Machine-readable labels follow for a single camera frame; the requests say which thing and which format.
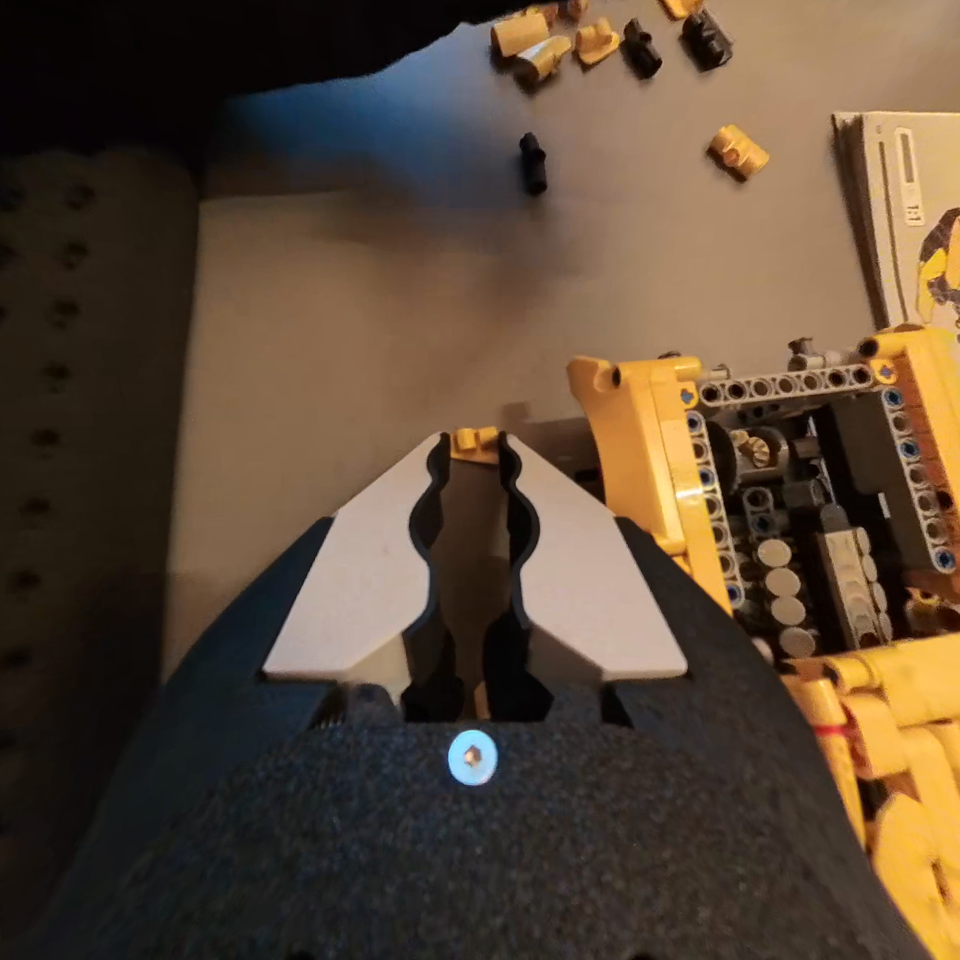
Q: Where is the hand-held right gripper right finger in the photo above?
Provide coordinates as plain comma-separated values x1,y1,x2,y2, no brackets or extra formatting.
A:
497,431,690,691

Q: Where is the instruction booklet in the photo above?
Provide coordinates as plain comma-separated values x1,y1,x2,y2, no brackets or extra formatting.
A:
831,111,960,331

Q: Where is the yellow brick model car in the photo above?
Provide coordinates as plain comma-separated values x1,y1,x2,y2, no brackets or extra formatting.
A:
566,322,960,960

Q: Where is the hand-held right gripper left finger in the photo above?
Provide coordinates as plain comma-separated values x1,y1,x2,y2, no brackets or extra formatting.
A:
261,431,453,702

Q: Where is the pile of small yellow bricks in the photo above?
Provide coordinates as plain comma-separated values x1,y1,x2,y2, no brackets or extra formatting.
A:
491,0,771,198

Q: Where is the person's left forearm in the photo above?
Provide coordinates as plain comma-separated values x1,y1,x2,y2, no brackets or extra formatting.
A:
0,0,541,155

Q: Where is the black dotted rubber mat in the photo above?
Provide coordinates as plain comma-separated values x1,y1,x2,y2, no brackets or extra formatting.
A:
0,150,202,901

